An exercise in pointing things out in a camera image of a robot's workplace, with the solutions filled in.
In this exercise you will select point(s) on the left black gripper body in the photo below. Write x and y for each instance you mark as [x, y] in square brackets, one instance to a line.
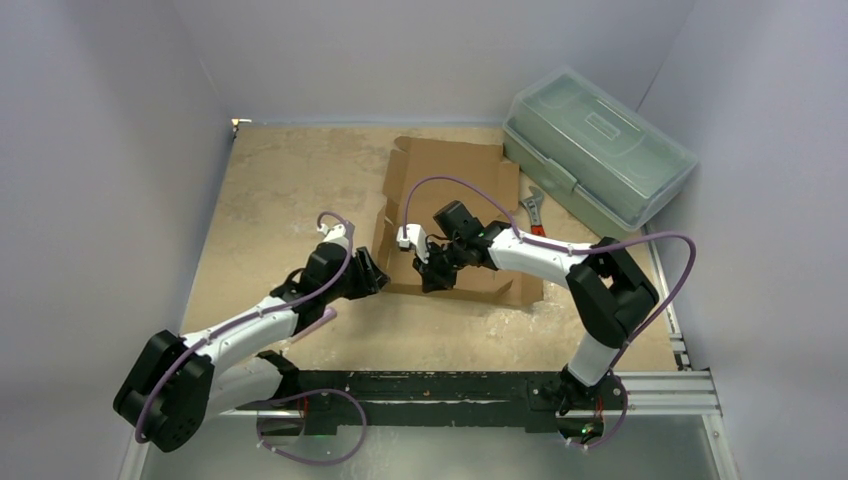
[357, 280]

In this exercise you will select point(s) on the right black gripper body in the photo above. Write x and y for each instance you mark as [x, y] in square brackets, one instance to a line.
[438, 263]

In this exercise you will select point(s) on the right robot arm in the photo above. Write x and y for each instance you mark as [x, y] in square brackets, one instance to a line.
[611, 293]

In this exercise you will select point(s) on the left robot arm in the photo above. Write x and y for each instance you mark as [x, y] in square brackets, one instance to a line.
[179, 381]

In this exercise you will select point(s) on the purple highlighter marker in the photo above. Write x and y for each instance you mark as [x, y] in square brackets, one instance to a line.
[330, 314]

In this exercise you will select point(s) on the translucent green plastic toolbox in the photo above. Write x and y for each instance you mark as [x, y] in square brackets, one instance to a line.
[601, 161]

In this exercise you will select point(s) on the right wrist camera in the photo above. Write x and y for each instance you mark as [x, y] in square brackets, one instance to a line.
[413, 238]

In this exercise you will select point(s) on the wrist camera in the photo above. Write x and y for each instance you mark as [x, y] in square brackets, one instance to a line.
[337, 234]
[413, 238]

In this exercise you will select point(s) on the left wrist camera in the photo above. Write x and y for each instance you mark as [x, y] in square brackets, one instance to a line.
[337, 234]

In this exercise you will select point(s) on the red handled adjustable wrench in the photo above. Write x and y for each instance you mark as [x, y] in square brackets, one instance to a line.
[532, 205]

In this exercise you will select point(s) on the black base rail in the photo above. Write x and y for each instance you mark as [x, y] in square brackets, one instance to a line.
[328, 399]

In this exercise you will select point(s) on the aluminium frame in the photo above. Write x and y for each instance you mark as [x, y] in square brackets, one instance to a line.
[670, 428]

